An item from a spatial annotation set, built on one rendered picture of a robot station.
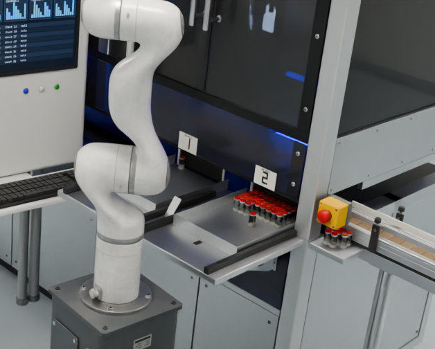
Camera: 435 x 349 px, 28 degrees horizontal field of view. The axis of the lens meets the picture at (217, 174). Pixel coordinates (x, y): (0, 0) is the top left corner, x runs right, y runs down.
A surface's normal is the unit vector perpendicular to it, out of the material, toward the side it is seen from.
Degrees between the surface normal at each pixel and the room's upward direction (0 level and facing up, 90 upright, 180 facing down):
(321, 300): 90
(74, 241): 90
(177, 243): 0
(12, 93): 90
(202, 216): 0
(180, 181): 0
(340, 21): 90
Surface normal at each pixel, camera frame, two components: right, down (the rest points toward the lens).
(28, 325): 0.11, -0.91
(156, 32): 0.01, 0.48
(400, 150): 0.73, 0.34
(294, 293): -0.68, 0.22
